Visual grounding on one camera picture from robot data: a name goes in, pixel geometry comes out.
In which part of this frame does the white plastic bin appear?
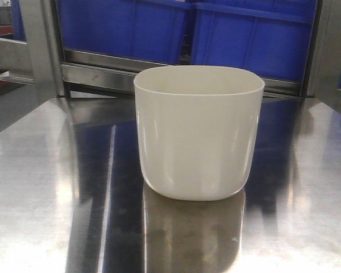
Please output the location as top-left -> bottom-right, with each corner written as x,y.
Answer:
134,65 -> 265,201

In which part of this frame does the stainless steel shelf rack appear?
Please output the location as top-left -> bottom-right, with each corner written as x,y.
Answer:
0,0 -> 341,100

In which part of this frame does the left blue storage crate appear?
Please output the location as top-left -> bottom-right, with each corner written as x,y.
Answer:
57,1 -> 193,64

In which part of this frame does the blue storage crate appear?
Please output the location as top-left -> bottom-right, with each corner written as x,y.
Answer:
190,1 -> 317,82
57,1 -> 193,64

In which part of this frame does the right blue storage crate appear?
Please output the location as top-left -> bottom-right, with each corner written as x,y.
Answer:
190,1 -> 317,82

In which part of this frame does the far left blue crate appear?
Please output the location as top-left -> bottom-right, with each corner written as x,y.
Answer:
10,0 -> 26,42

